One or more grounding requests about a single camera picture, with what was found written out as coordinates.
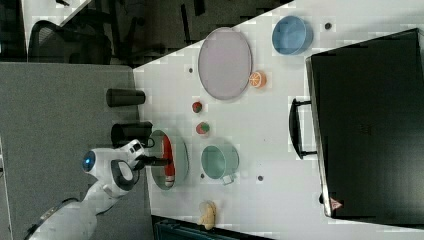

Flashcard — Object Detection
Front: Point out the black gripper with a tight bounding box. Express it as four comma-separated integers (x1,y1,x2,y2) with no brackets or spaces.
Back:
133,155,172,171

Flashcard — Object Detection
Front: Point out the red plush ketchup bottle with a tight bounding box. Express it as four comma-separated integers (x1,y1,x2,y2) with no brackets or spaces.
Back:
162,135,175,188

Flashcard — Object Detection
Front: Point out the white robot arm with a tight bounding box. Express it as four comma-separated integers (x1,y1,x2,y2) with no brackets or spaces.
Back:
24,139,171,240

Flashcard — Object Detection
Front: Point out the green oval strainer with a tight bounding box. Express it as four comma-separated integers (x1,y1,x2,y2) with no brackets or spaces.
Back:
148,129,189,190

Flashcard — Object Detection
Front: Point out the red green strawberry toy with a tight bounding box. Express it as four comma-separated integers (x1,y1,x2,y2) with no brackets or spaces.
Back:
196,122,210,135

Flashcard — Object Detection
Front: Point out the green mug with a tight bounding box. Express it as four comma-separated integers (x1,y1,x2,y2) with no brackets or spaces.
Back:
201,143,239,185

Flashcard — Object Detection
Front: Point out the dark teal crate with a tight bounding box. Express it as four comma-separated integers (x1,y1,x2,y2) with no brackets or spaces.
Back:
153,218,241,240

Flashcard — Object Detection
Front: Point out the beige plush toy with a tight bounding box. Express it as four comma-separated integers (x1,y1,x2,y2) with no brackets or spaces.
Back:
198,201,216,230

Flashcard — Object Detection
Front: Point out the grey round plate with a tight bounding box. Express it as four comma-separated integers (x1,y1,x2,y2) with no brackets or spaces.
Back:
198,27,252,100

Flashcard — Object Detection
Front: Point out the orange slice toy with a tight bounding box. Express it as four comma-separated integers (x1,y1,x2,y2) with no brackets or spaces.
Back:
249,71,267,88

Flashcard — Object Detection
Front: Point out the black office chair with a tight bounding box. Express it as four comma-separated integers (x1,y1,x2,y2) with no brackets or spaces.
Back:
28,20,112,65

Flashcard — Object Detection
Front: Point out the blue bowl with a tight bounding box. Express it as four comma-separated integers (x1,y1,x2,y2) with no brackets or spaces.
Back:
272,16,313,55

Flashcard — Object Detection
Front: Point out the black toaster oven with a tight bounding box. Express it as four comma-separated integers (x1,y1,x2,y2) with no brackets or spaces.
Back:
305,28,424,229

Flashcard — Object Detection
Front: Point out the black cylinder post lower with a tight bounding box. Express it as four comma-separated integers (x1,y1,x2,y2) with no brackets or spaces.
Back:
111,121,153,148

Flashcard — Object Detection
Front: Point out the black cylinder post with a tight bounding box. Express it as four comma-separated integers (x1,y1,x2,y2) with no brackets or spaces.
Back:
111,121,153,148
106,89,146,107

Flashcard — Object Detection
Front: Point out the black cylinder post upper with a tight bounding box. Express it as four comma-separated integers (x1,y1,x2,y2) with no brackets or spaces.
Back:
106,89,146,107

